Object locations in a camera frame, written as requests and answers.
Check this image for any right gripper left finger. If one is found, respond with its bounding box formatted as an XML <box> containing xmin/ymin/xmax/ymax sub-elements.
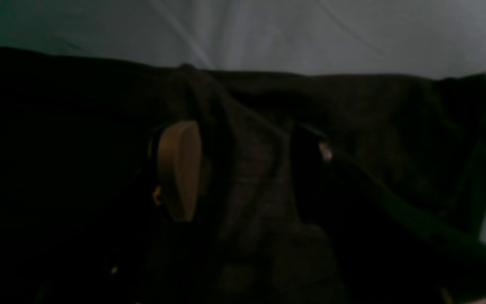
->
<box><xmin>148</xmin><ymin>120</ymin><xmax>202</xmax><ymax>223</ymax></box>

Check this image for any black T-shirt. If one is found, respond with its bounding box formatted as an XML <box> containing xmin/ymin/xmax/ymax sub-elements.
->
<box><xmin>0</xmin><ymin>48</ymin><xmax>486</xmax><ymax>304</ymax></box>

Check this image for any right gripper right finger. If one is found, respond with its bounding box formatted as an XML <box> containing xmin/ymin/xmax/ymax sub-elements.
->
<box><xmin>294</xmin><ymin>125</ymin><xmax>486</xmax><ymax>296</ymax></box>

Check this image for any blue table cloth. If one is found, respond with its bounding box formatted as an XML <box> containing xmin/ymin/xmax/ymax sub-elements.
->
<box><xmin>0</xmin><ymin>0</ymin><xmax>486</xmax><ymax>242</ymax></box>

